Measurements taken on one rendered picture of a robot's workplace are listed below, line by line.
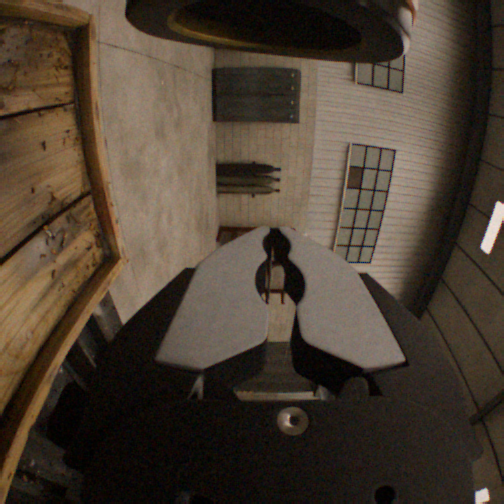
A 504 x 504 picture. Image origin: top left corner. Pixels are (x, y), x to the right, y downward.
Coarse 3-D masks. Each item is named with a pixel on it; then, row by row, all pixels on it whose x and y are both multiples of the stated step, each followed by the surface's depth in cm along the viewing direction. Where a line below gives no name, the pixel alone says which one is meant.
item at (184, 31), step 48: (144, 0) 3; (192, 0) 3; (240, 0) 7; (288, 0) 3; (336, 0) 3; (384, 0) 3; (240, 48) 8; (288, 48) 7; (336, 48) 6; (384, 48) 4
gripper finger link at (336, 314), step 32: (288, 256) 9; (320, 256) 10; (288, 288) 10; (320, 288) 8; (352, 288) 8; (320, 320) 7; (352, 320) 7; (384, 320) 7; (320, 352) 6; (352, 352) 6; (384, 352) 6; (320, 384) 7
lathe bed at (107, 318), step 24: (0, 120) 14; (96, 312) 30; (96, 336) 32; (72, 360) 26; (96, 360) 32; (72, 384) 27; (48, 408) 20; (72, 408) 35; (48, 432) 26; (72, 432) 32; (24, 456) 12; (48, 456) 16; (24, 480) 12; (48, 480) 16
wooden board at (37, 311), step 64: (0, 0) 5; (0, 64) 9; (64, 64) 16; (0, 128) 11; (64, 128) 19; (0, 192) 13; (64, 192) 21; (0, 256) 13; (64, 256) 21; (0, 320) 13; (64, 320) 20; (0, 384) 11; (0, 448) 9
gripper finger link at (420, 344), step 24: (384, 288) 8; (384, 312) 7; (408, 312) 7; (408, 336) 6; (432, 336) 6; (408, 360) 5; (432, 360) 5; (384, 384) 5; (408, 384) 5; (432, 384) 5; (456, 384) 5; (432, 408) 4; (456, 408) 4; (480, 456) 3
